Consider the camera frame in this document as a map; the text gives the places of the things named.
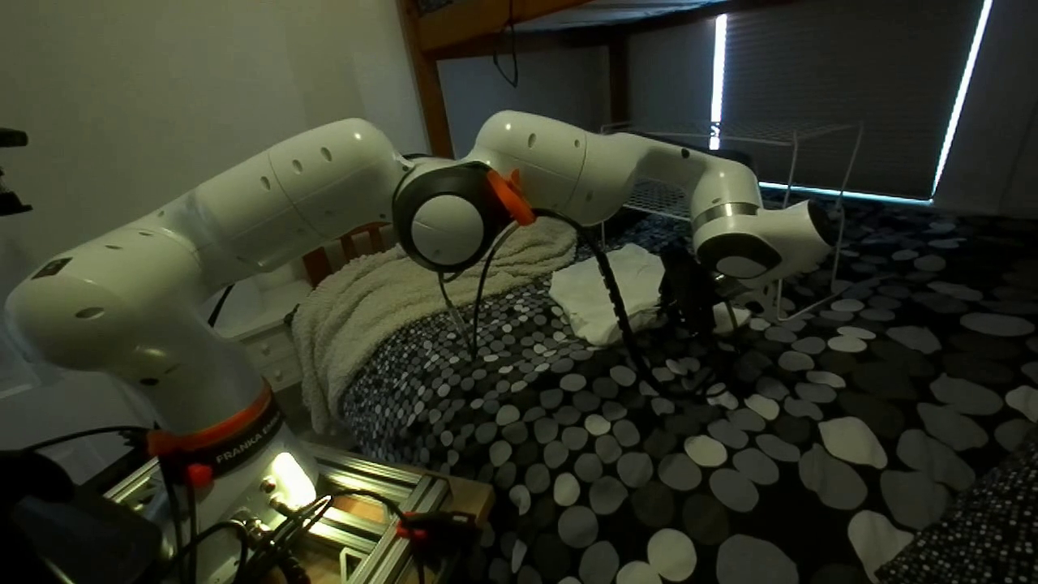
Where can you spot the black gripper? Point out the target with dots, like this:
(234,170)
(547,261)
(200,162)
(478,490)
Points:
(684,289)

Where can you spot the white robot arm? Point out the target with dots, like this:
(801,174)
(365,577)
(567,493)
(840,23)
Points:
(132,301)

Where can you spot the black dotted bed cover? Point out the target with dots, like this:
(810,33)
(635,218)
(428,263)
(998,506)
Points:
(877,437)

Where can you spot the dark window blind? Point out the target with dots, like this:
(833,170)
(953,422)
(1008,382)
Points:
(923,97)

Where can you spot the black box lower left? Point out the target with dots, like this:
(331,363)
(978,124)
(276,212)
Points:
(61,533)

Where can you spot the wooden bed frame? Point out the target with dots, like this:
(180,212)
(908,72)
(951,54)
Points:
(442,67)

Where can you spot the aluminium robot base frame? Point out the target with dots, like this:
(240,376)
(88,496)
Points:
(308,517)

